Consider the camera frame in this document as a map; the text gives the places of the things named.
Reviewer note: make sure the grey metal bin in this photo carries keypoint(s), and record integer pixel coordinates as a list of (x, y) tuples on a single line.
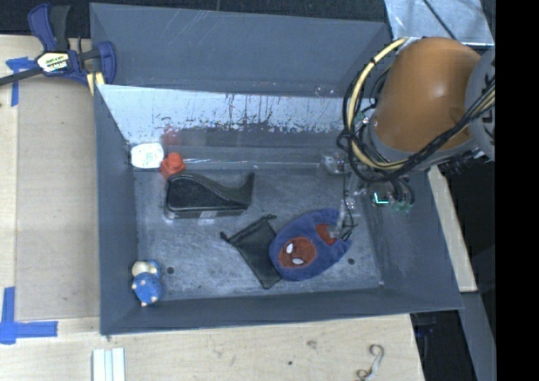
[(236, 50)]

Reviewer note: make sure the black cloth pouch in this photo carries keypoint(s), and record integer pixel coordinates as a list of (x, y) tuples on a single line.
[(254, 246)]

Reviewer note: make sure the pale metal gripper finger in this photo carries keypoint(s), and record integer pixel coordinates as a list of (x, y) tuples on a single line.
[(332, 162), (344, 216)]

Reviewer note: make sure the black cylinder on white bracket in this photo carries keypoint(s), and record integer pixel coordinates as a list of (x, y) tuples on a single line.
[(461, 162)]

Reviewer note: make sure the white oval packet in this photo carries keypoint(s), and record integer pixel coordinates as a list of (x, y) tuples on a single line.
[(146, 156)]

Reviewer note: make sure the blue plush slipper red face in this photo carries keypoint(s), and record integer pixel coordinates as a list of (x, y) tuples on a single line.
[(309, 246)]

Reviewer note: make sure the red toy block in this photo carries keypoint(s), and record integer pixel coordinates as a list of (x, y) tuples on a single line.
[(172, 165)]

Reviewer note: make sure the blue and cream toy figure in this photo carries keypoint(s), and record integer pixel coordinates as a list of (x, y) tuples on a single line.
[(146, 283)]

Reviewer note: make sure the black curved case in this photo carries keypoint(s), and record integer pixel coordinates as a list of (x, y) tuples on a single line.
[(206, 196)]

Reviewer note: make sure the pale wood flat board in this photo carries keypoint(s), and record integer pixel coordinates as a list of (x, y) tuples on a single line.
[(54, 202)]

